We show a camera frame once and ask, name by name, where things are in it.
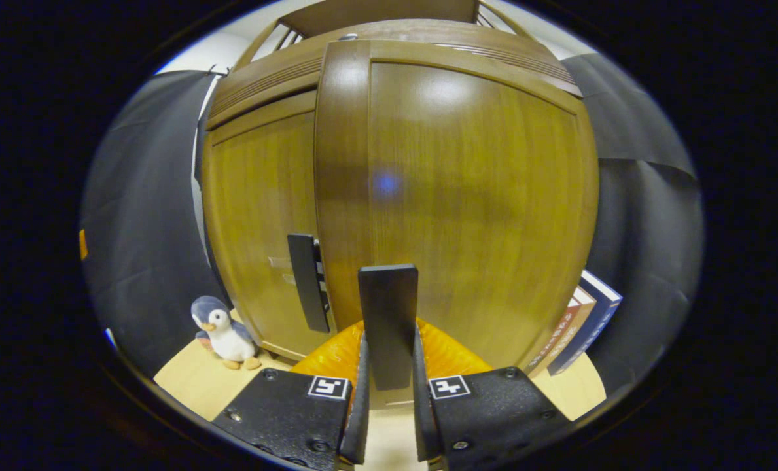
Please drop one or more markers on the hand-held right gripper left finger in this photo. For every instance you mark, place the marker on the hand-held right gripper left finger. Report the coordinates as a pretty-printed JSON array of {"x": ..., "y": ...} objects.
[{"x": 361, "y": 405}]

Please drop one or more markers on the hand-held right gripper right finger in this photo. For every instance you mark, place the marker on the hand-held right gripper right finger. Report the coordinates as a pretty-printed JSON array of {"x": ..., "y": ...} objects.
[{"x": 423, "y": 412}]

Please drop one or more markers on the wooden cabinet door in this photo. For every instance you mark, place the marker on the wooden cabinet door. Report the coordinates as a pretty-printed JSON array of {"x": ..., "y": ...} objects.
[
  {"x": 258, "y": 216},
  {"x": 467, "y": 196}
]

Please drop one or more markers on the wooden double-door shoe cabinet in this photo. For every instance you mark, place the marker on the wooden double-door shoe cabinet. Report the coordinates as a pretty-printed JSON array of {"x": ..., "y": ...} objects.
[{"x": 388, "y": 10}]

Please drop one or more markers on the wooden cabinet drawer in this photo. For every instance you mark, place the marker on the wooden cabinet drawer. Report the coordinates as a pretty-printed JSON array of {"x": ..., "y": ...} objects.
[{"x": 264, "y": 82}]

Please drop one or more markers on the penguin plush toy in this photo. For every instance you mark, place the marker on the penguin plush toy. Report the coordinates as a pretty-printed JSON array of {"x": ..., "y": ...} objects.
[{"x": 228, "y": 337}]

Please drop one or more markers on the brown book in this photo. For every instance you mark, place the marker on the brown book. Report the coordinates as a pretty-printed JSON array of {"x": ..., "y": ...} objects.
[{"x": 555, "y": 337}]

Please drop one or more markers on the dark blue book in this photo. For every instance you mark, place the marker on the dark blue book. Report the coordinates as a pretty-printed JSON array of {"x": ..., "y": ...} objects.
[{"x": 595, "y": 317}]

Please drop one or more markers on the black round drawer knob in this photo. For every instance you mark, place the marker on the black round drawer knob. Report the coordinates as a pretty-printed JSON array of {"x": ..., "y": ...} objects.
[{"x": 348, "y": 36}]

